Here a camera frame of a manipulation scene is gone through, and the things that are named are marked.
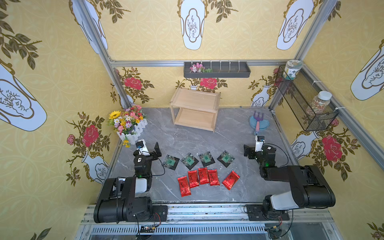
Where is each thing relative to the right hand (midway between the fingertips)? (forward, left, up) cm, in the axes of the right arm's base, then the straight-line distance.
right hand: (255, 144), depth 94 cm
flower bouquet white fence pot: (+4, +78, +13) cm, 79 cm away
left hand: (-7, +68, +6) cm, 69 cm away
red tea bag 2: (-22, +38, -3) cm, 44 cm away
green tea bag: (-12, +52, -4) cm, 54 cm away
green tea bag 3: (-9, +31, -4) cm, 32 cm away
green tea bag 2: (-11, +41, -4) cm, 43 cm away
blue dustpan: (+21, -12, -5) cm, 25 cm away
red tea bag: (-28, +42, -2) cm, 50 cm away
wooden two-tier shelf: (+17, +39, +13) cm, 44 cm away
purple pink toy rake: (+25, -8, -5) cm, 27 cm away
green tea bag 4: (-9, +19, -4) cm, 21 cm away
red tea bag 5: (-22, +17, -4) cm, 28 cm away
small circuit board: (-46, +60, -7) cm, 75 cm away
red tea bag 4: (-21, +27, -2) cm, 34 cm away
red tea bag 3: (-20, +32, -2) cm, 38 cm away
